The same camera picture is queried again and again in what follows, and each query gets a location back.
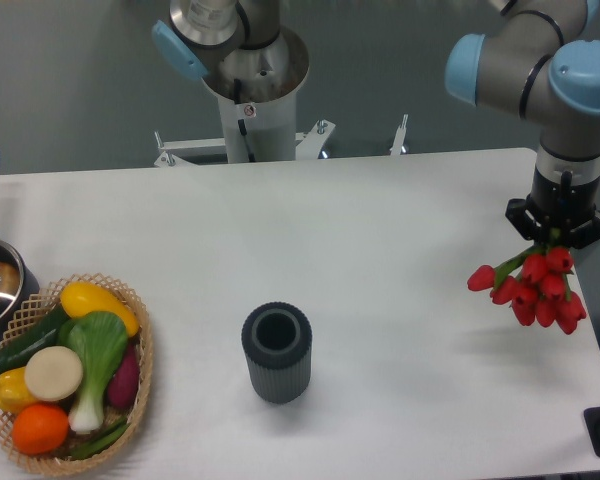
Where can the dark green cucumber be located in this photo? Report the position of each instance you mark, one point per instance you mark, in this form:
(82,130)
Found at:
(42,335)

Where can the orange fruit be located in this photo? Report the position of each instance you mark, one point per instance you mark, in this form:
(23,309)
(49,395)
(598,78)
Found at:
(40,428)

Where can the purple sweet potato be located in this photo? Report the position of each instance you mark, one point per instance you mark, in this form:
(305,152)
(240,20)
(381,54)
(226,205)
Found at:
(122,388)

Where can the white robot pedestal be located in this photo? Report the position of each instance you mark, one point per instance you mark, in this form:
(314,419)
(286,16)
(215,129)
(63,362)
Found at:
(256,92)

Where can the yellow bell pepper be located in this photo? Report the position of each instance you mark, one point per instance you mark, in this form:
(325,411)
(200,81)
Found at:
(14,393)

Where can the green bok choy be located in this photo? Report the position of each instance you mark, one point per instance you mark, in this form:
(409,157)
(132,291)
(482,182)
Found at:
(99,339)

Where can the yellow squash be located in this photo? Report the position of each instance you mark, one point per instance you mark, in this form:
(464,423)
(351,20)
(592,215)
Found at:
(81,298)

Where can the green bean pods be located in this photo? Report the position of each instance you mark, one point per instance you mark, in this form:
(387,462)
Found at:
(101,442)

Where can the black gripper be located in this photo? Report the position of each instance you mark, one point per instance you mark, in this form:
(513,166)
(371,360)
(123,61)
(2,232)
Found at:
(563,204)

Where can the red tulip bouquet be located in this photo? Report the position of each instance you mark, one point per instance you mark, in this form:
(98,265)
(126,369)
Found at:
(535,284)

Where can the white metal base frame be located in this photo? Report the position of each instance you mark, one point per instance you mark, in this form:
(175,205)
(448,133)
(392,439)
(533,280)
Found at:
(314,144)

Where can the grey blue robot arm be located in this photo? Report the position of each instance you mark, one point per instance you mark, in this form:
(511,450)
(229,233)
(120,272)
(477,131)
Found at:
(538,68)

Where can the woven wicker basket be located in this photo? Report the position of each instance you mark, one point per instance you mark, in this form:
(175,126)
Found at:
(57,463)

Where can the dark grey ribbed vase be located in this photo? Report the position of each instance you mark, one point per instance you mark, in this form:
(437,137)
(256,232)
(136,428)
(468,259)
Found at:
(277,341)

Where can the beige round disc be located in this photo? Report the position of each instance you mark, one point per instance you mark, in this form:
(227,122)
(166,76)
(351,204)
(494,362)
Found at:
(53,373)

